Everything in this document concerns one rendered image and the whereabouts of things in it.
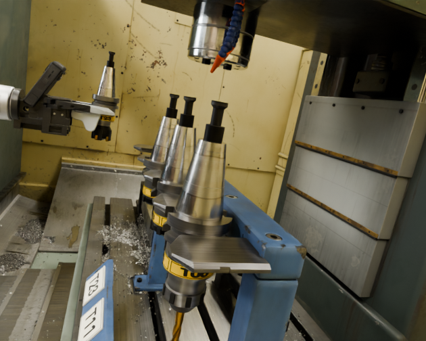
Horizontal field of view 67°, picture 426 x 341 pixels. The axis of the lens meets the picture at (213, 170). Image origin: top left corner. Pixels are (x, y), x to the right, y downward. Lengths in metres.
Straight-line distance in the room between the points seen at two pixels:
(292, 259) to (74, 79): 1.66
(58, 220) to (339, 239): 1.17
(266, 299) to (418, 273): 0.66
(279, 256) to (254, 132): 1.78
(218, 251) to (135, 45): 1.65
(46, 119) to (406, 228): 0.88
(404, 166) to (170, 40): 1.35
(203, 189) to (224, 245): 0.05
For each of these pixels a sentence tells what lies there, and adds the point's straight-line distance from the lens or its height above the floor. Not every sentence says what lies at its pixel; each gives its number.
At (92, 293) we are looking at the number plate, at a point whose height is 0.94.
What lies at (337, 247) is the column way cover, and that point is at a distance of 1.05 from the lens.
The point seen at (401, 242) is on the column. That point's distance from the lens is 0.94.
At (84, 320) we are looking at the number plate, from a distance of 0.65.
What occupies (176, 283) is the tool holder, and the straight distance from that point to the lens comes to 0.32.
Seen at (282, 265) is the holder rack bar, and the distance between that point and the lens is 0.27.
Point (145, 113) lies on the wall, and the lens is 1.84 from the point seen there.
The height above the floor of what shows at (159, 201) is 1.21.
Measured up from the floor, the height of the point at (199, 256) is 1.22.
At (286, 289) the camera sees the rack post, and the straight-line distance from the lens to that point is 0.29.
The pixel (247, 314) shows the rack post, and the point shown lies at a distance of 0.29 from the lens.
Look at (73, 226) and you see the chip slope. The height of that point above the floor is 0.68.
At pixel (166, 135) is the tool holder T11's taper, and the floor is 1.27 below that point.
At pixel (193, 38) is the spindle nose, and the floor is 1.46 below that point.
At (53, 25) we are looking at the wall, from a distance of 1.86.
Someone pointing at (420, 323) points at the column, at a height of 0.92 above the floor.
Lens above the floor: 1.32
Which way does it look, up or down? 12 degrees down
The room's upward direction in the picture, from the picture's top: 11 degrees clockwise
